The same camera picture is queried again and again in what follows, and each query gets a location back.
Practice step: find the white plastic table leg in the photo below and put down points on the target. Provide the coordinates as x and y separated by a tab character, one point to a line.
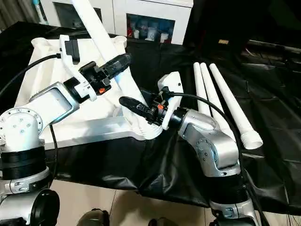
230	99
200	82
210	84
102	40

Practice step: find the white plastic table top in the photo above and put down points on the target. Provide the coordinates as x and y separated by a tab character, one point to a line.
42	80

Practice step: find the small white cup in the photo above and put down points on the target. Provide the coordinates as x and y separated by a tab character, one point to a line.
136	34
164	38

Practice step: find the red bottle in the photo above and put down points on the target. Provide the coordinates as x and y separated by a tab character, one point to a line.
130	29

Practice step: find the white blue patterned jar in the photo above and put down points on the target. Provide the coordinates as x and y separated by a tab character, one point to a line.
151	34

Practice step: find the white display cabinet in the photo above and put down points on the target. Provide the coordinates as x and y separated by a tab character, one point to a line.
117	14

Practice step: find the white teal pole stand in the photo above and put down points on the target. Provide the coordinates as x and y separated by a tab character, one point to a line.
41	14

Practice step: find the grey window curtain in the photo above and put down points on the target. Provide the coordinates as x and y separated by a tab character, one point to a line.
14	11

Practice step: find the black cabinet with gold label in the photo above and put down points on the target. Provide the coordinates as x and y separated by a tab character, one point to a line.
223	18

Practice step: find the dark robot right foot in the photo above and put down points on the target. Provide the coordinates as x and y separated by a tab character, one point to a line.
167	223

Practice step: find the dark robot foot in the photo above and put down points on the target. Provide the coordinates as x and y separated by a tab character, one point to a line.
167	223
94	219

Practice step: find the black work mat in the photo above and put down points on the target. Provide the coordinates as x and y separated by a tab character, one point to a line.
270	106

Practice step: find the dark robot left foot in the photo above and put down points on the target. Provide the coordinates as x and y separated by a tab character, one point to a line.
94	219

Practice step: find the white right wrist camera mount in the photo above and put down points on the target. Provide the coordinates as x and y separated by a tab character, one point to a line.
172	82

